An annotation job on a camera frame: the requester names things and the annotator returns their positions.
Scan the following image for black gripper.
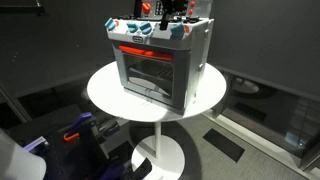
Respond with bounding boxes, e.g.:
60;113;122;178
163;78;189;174
134;0;188;31

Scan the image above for dark stove keypad panel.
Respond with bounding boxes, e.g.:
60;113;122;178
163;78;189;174
154;1;165;16

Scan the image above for blue stove knob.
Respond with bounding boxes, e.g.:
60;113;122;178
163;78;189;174
170;23;186;40
139;21;154;36
104;17;117;32
126;21;139;34

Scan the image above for grey toy stove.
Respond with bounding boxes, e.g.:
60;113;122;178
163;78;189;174
104;0;215;116

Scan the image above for large orange dial knob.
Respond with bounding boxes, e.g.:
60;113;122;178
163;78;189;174
141;1;152;15

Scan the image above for black stovetop burner grate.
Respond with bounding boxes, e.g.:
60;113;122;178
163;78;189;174
116;13;202;26

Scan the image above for grey oven door with window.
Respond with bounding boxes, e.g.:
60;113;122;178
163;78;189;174
113;43;192;113

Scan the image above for purple clamp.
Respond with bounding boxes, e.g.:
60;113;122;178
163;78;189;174
68;112;94;134

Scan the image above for orange hook clip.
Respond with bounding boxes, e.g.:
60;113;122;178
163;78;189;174
63;132;81;143

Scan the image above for white rounded object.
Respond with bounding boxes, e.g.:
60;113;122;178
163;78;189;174
0;128;47;180

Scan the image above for orange oven door handle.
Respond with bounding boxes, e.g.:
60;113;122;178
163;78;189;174
118;45;175;62

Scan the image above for white round pedestal table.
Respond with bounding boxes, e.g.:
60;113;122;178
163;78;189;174
86;60;228;180

